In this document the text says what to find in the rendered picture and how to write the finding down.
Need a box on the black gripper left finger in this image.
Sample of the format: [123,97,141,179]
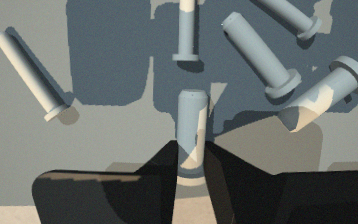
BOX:
[32,140,179,224]

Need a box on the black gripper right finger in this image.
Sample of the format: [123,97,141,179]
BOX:
[203,141,358,224]

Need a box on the grey headed pin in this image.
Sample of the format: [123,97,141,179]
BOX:
[172,0,199,61]
[277,56,358,132]
[258,0,322,41]
[177,89,208,186]

